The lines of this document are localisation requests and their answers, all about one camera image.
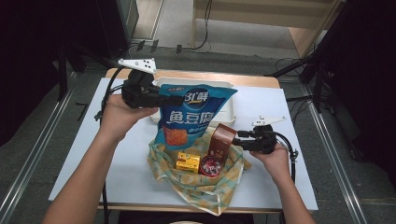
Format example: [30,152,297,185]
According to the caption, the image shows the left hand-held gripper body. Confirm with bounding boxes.
[118,58,163,110]

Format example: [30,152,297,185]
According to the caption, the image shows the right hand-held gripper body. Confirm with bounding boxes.
[247,116,287,155]

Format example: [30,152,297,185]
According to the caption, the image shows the brown carton box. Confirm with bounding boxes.
[207,122,237,164]

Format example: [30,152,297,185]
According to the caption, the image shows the blue snack bag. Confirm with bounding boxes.
[153,83,239,151]

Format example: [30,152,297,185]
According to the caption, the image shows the white plastic tray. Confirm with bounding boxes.
[148,77,237,127]

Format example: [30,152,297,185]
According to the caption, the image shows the red round can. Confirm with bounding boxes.
[199,154,223,178]

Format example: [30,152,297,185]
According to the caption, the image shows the small yellow box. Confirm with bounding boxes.
[176,152,201,175]

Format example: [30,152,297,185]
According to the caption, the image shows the lemon print cloth bag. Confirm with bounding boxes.
[147,133,252,217]

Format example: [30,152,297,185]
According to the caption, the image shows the person's right hand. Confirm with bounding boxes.
[249,143,292,185]

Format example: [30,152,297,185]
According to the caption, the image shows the person's left hand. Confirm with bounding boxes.
[99,93,160,144]

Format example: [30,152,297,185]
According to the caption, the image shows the grey cabinet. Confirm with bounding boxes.
[115,0,140,41]

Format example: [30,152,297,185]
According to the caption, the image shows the black metal stand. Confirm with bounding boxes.
[264,0,356,113]
[57,40,120,102]

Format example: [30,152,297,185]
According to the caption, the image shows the person's dark clothing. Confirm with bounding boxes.
[118,211,255,224]

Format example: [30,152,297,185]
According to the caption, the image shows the black curtain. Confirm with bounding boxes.
[320,0,396,188]
[0,0,120,147]

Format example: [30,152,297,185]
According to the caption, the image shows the light wooden shelf unit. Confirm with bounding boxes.
[191,0,347,59]

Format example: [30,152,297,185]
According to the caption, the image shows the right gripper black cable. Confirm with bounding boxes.
[275,132,299,185]

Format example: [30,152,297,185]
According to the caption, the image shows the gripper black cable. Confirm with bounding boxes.
[93,64,126,224]
[275,132,299,185]

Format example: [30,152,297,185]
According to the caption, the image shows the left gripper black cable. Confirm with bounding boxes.
[93,64,126,224]

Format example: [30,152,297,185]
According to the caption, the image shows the white floor cable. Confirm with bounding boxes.
[120,43,138,68]

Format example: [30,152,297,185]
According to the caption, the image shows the metal floor rail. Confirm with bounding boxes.
[300,83,370,224]
[0,71,78,218]

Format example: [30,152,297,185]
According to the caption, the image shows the black floor cables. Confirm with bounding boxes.
[275,56,312,75]

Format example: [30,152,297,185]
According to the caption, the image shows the black hanging cable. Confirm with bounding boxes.
[181,0,213,52]

